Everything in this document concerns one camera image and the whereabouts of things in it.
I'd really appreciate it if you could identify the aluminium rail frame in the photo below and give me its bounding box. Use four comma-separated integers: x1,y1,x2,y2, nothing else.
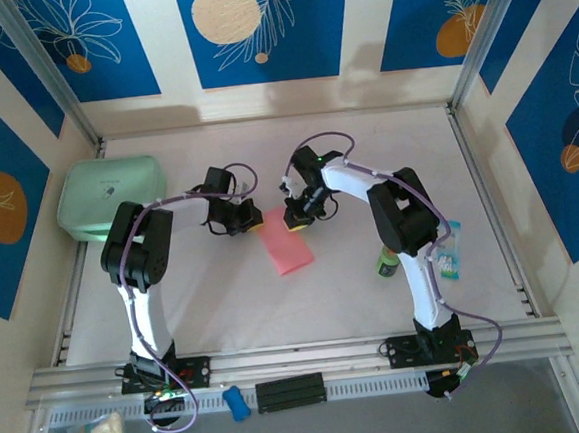
5,98,568,412

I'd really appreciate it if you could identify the green lidded bottle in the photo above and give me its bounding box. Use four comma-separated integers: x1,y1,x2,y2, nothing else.
371,244,401,280

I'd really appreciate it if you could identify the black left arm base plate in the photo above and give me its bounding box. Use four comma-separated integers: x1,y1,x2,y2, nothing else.
117,355,214,395

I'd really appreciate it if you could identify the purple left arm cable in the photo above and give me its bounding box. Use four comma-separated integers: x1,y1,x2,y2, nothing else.
115,161,278,433

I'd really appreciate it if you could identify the black ribbed block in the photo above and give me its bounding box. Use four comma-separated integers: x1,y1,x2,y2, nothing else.
254,371,329,415

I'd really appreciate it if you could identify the small controller board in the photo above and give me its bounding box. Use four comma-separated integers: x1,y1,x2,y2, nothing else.
149,384,185,404
453,359,482,381

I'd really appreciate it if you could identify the blue white snack packet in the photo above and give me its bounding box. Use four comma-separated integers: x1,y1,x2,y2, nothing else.
432,218,467,284

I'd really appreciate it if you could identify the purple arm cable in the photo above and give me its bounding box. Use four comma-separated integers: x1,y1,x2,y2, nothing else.
115,161,278,433
282,119,509,412

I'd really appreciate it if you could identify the pink paper sheet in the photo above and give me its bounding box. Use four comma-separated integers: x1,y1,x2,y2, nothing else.
255,205,317,279

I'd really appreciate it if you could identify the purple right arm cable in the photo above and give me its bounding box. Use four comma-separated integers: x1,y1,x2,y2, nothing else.
282,119,509,412

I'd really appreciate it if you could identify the grey slotted cable tray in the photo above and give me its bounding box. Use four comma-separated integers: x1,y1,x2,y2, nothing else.
45,369,430,430

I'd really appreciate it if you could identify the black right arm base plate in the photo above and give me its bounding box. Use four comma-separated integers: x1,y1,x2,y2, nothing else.
378,328,481,371

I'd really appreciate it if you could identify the aluminium corner post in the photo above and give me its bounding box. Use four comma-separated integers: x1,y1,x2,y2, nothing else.
0,0,104,155
440,0,546,115

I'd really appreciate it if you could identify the mint green zip pouch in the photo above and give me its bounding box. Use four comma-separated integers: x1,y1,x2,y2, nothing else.
53,153,172,246

